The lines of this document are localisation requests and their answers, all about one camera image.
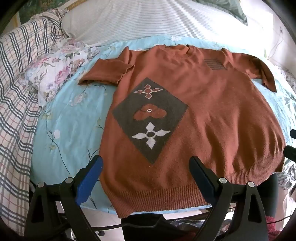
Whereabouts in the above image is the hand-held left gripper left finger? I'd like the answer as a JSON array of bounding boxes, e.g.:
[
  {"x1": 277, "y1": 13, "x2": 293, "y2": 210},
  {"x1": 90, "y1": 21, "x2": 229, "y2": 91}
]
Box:
[{"x1": 24, "y1": 155, "x2": 104, "y2": 241}]

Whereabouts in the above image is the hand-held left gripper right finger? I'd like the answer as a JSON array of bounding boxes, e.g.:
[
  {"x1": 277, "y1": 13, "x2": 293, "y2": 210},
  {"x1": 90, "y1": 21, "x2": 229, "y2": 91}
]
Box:
[{"x1": 188, "y1": 156, "x2": 270, "y2": 241}]

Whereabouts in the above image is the orange knit sweater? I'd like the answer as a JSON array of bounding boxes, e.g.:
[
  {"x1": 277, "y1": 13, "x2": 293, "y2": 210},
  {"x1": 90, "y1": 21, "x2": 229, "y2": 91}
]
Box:
[{"x1": 78, "y1": 44, "x2": 286, "y2": 219}]

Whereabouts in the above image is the light blue floral bedsheet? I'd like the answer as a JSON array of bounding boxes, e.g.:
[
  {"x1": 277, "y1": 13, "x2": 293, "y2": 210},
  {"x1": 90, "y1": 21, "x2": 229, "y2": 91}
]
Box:
[{"x1": 30, "y1": 35, "x2": 296, "y2": 215}]

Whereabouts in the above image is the red knit cloth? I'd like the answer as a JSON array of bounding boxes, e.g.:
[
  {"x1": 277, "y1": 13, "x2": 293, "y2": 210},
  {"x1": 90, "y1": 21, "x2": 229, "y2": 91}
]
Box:
[{"x1": 265, "y1": 215, "x2": 286, "y2": 241}]

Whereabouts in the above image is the plaid blanket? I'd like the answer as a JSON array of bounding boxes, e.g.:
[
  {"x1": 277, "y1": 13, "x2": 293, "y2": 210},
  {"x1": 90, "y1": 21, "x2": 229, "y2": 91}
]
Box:
[{"x1": 0, "y1": 8, "x2": 70, "y2": 234}]

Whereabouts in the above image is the pink floral pillow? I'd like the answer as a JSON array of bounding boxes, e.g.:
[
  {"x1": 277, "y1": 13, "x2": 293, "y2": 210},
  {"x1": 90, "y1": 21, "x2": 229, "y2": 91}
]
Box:
[{"x1": 20, "y1": 38, "x2": 100, "y2": 107}]

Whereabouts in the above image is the green pillow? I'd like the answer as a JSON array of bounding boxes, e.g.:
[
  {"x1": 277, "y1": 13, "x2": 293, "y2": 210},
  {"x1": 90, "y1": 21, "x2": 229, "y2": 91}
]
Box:
[{"x1": 194, "y1": 0, "x2": 249, "y2": 26}]

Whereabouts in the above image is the white striped duvet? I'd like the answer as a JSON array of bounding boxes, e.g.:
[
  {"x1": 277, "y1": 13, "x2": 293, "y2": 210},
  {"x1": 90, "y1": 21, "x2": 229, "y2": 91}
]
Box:
[{"x1": 61, "y1": 0, "x2": 264, "y2": 50}]

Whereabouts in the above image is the black cable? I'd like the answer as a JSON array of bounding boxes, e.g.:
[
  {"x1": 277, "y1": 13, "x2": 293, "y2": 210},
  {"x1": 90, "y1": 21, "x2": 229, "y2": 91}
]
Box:
[{"x1": 96, "y1": 214, "x2": 163, "y2": 233}]

